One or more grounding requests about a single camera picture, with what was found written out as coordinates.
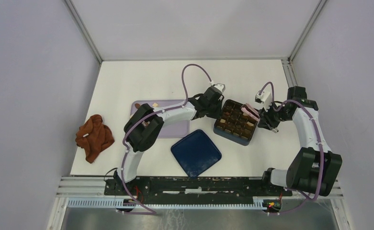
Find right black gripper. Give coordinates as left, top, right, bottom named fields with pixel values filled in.
left=257, top=100, right=292, bottom=130

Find pink tongs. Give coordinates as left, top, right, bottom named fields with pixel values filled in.
left=240, top=103, right=260, bottom=122

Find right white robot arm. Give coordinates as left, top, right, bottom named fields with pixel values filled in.
left=255, top=86, right=342, bottom=198

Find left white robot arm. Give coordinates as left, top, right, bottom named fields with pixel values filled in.
left=114, top=84, right=225, bottom=195

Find blue tin chocolate box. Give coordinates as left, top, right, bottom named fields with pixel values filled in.
left=213, top=99, right=258, bottom=146

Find purple chocolate tray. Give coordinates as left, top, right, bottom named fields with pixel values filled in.
left=130, top=99, right=190, bottom=138

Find blue tin lid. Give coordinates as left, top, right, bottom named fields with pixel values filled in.
left=170, top=129, right=222, bottom=178

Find brown crumpled cloth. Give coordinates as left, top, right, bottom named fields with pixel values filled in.
left=75, top=114, right=115, bottom=163

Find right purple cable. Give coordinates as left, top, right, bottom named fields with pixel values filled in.
left=260, top=81, right=325, bottom=215

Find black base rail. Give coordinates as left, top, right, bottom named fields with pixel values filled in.
left=103, top=176, right=293, bottom=206

